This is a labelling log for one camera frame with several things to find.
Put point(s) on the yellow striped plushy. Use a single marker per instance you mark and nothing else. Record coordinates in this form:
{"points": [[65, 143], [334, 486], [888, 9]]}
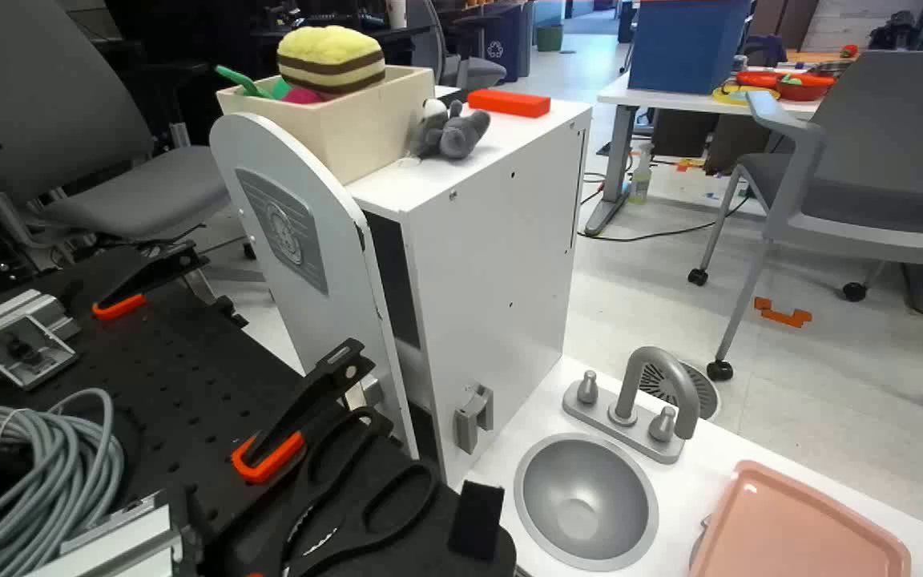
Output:
{"points": [[328, 59]]}

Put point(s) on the white toy cupboard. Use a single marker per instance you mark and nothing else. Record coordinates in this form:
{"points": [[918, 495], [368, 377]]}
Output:
{"points": [[448, 274]]}

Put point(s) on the wooden basket box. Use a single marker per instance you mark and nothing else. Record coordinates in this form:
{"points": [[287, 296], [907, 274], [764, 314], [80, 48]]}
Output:
{"points": [[357, 132]]}

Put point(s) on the grey plush toy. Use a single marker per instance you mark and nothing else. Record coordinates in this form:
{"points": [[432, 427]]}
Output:
{"points": [[447, 132]]}

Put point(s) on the black orange clamp near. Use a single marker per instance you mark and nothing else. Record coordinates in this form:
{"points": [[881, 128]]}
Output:
{"points": [[268, 452]]}

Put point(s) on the black orange clamp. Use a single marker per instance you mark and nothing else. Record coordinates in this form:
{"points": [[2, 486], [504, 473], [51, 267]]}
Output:
{"points": [[268, 452], [131, 289]]}

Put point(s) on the grey toy faucet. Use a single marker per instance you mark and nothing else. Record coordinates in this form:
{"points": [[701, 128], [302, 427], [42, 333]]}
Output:
{"points": [[654, 406]]}

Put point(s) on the grey toy sink bowl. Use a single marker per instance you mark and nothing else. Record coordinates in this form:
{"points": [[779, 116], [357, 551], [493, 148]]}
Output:
{"points": [[588, 506]]}

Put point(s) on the magenta plush toy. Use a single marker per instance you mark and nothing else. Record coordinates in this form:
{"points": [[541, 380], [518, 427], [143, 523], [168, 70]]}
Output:
{"points": [[302, 94]]}

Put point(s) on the white toy kitchen counter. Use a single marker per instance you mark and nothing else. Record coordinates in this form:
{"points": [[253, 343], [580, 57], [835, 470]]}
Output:
{"points": [[687, 491]]}

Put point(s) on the black pegboard table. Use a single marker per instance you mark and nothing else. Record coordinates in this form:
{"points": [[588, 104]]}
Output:
{"points": [[187, 388]]}

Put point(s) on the green plush toy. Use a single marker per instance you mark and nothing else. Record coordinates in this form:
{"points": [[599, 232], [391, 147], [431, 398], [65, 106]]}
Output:
{"points": [[251, 87]]}

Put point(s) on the black orange clamp far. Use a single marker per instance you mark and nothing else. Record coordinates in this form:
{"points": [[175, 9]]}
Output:
{"points": [[131, 289]]}

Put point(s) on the blue storage bin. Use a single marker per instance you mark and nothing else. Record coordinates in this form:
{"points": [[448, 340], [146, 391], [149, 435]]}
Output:
{"points": [[687, 47]]}

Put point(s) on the pink plastic tray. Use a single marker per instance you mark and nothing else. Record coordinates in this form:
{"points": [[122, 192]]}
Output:
{"points": [[771, 523]]}

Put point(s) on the grey chair left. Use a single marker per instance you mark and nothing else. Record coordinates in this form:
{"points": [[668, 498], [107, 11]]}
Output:
{"points": [[75, 148]]}

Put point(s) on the grey office chair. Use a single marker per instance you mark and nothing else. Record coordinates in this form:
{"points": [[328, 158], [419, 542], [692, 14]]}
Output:
{"points": [[850, 185]]}

